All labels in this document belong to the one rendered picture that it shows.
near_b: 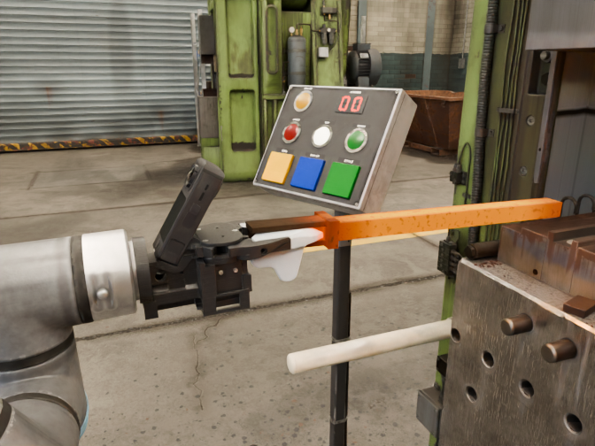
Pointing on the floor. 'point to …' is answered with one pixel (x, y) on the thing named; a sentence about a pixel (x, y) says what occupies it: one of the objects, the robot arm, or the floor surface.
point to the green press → (269, 71)
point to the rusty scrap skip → (436, 121)
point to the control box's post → (341, 286)
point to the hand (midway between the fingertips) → (309, 226)
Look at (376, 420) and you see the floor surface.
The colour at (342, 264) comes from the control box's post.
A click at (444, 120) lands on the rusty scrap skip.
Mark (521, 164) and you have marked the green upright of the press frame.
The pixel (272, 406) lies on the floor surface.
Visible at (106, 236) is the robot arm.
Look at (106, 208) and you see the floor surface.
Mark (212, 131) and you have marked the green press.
